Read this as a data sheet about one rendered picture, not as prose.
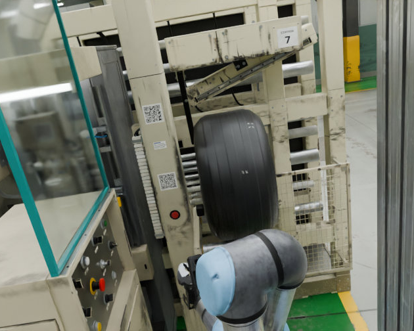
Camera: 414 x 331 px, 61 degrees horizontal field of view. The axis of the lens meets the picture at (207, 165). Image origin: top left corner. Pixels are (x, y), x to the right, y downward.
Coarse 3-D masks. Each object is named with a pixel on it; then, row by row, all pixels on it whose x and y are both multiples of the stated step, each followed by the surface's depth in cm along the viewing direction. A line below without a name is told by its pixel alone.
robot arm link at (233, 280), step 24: (240, 240) 71; (264, 240) 70; (216, 264) 66; (240, 264) 66; (264, 264) 67; (216, 288) 64; (240, 288) 65; (264, 288) 67; (216, 312) 65; (240, 312) 67; (264, 312) 70
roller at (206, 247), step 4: (228, 240) 154; (232, 240) 153; (204, 244) 154; (208, 244) 153; (212, 244) 153; (216, 244) 152; (220, 244) 152; (224, 244) 152; (204, 248) 152; (208, 248) 152; (212, 248) 152; (204, 252) 152
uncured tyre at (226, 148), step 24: (216, 120) 142; (240, 120) 140; (216, 144) 134; (240, 144) 133; (264, 144) 134; (216, 168) 131; (240, 168) 130; (264, 168) 131; (216, 192) 131; (240, 192) 131; (264, 192) 131; (216, 216) 135; (240, 216) 135; (264, 216) 136
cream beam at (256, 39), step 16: (208, 32) 155; (224, 32) 155; (240, 32) 155; (256, 32) 155; (272, 32) 156; (176, 48) 156; (192, 48) 157; (208, 48) 157; (224, 48) 157; (240, 48) 157; (256, 48) 158; (272, 48) 158; (288, 48) 158; (176, 64) 159; (192, 64) 159; (208, 64) 159
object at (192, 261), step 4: (192, 256) 105; (196, 256) 105; (200, 256) 105; (188, 260) 105; (192, 260) 104; (196, 260) 104; (188, 264) 105; (192, 264) 104; (192, 268) 104; (192, 272) 103; (192, 276) 103; (192, 280) 104; (196, 284) 103; (196, 288) 102; (196, 292) 102
